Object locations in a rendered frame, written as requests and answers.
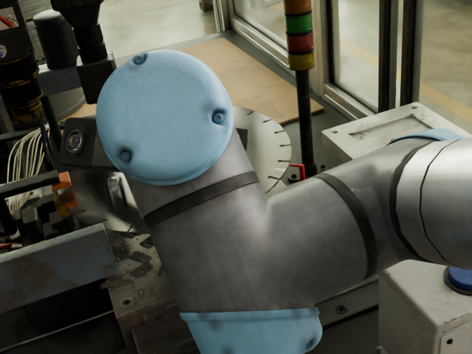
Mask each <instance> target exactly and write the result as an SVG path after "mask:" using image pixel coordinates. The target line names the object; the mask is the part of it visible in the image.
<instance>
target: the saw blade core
mask: <svg viewBox="0 0 472 354"><path fill-rule="evenodd" d="M232 108H233V114H234V125H235V128H238V129H247V130H248V135H247V138H248V141H247V151H246V154H247V156H248V158H249V161H250V162H251V165H252V167H253V170H254V171H255V172H256V175H257V176H258V179H259V181H260V183H261V186H262V188H263V191H264V193H265V194H266V193H268V192H269V191H270V190H271V189H272V188H273V187H274V186H275V185H276V184H277V183H278V182H279V180H280V179H281V178H282V177H283V175H284V174H285V172H286V170H287V168H288V166H289V163H290V161H291V142H290V139H289V136H288V135H287V133H286V131H284V129H283V128H282V127H281V126H280V125H279V124H278V123H277V122H276V121H274V120H273V119H271V118H270V117H267V116H265V115H264V114H261V113H259V112H256V111H253V110H249V109H247V108H243V107H236V106H233V107H232ZM248 114H249V115H248ZM264 122H266V123H264ZM281 146H283V147H281ZM275 168H281V169H286V170H285V171H276V170H274V169H275ZM66 171H67V172H68V174H69V176H70V181H71V184H72V186H70V187H68V188H63V189H61V190H57V191H60V193H58V196H59V199H60V201H61V203H62V205H63V206H64V208H65V209H66V210H67V211H68V212H69V213H70V214H71V215H73V216H74V217H76V218H77V219H78V220H80V221H82V222H84V223H86V224H88V225H91V226H92V225H96V224H99V223H103V225H104V227H105V230H109V231H112V232H122V233H127V232H128V231H129V229H130V226H131V225H134V226H132V227H131V229H130V231H129V233H133V234H150V233H149V231H148V227H147V226H146V224H145V221H144V219H142V217H141V215H140V212H139V210H138V207H137V206H136V203H135V200H134V198H133V195H132V194H131V191H130V188H129V186H128V183H127V182H126V179H125V176H124V174H123V173H117V172H108V171H90V170H81V169H75V168H72V167H68V166H63V167H62V169H61V171H60V173H64V172H66ZM70 199H72V200H70ZM83 211H85V212H84V213H82V212H83ZM103 221H105V222H103Z"/></svg>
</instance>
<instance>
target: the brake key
mask: <svg viewBox="0 0 472 354"><path fill-rule="evenodd" d="M448 277H449V280H450V282H451V283H452V284H454V285H455V286H457V287H459V288H461V289H465V290H472V270H466V269H461V268H454V267H450V269H449V276H448Z"/></svg>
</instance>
